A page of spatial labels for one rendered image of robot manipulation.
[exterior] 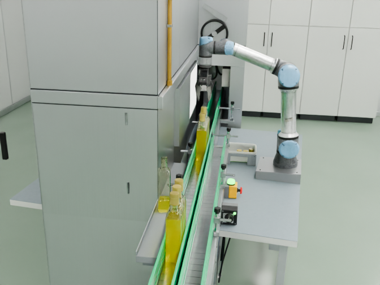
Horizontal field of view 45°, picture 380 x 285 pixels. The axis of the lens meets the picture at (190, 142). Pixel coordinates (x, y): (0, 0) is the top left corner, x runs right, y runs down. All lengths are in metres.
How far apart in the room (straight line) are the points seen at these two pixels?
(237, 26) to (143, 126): 1.69
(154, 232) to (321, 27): 4.87
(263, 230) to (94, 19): 1.25
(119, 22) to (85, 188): 0.82
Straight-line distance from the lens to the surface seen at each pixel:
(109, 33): 2.05
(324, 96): 6.60
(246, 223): 2.33
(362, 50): 6.56
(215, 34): 3.56
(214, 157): 2.75
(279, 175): 2.79
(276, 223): 2.36
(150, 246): 1.89
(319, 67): 6.50
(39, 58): 2.19
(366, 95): 6.71
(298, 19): 6.38
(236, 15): 3.59
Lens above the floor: 1.91
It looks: 20 degrees down
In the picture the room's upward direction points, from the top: 1 degrees clockwise
